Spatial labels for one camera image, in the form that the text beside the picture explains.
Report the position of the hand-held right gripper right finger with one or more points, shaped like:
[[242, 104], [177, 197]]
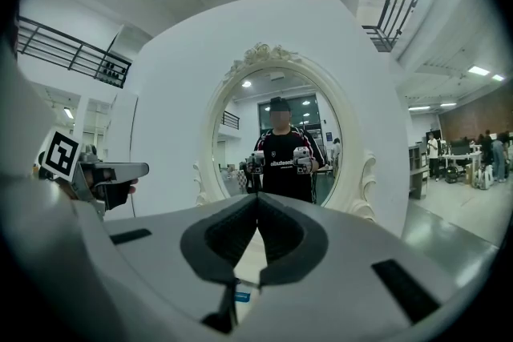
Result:
[[360, 284]]

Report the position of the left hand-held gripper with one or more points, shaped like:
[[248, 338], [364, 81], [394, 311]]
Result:
[[62, 154]]

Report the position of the blue white flat packet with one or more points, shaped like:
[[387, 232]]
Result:
[[242, 297]]

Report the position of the black computer monitor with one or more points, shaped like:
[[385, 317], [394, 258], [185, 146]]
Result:
[[460, 147]]

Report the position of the white office desk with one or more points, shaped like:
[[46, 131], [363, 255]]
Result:
[[461, 164]]

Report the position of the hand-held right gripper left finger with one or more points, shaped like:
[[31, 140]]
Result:
[[160, 252]]

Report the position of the oval white framed mirror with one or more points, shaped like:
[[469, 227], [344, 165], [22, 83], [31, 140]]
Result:
[[349, 132]]

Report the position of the white ornate dressing table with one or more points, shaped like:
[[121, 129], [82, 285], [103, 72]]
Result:
[[250, 256]]

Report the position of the person's left hand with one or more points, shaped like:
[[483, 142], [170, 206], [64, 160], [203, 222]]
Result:
[[114, 194]]

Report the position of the grey cabinet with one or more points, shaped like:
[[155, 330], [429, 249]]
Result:
[[418, 172]]

